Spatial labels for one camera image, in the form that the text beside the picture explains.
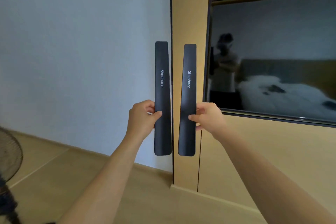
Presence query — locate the person's right hand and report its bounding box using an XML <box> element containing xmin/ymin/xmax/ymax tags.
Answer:
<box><xmin>188</xmin><ymin>102</ymin><xmax>228</xmax><ymax>140</ymax></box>

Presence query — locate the person's left hand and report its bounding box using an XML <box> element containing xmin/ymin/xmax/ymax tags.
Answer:
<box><xmin>126</xmin><ymin>100</ymin><xmax>163</xmax><ymax>140</ymax></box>

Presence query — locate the long black shoe spoon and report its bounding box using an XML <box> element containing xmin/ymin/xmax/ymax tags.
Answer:
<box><xmin>154</xmin><ymin>41</ymin><xmax>173</xmax><ymax>156</ymax></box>
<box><xmin>177</xmin><ymin>44</ymin><xmax>197</xmax><ymax>157</ymax></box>

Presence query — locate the person's left forearm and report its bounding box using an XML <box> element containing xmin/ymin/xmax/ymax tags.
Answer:
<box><xmin>56</xmin><ymin>132</ymin><xmax>153</xmax><ymax>224</ymax></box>

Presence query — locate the person's right forearm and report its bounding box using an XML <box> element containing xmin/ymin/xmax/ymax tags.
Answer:
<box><xmin>212</xmin><ymin>126</ymin><xmax>336</xmax><ymax>224</ymax></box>

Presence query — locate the black standing fan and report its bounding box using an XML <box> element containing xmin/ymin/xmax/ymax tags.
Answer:
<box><xmin>0</xmin><ymin>126</ymin><xmax>24</xmax><ymax>224</ymax></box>

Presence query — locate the wooden television wall panel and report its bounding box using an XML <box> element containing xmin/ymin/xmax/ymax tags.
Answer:
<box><xmin>170</xmin><ymin>0</ymin><xmax>336</xmax><ymax>216</ymax></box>

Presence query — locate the black wall television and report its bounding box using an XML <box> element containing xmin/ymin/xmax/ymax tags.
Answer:
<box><xmin>202</xmin><ymin>0</ymin><xmax>336</xmax><ymax>129</ymax></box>

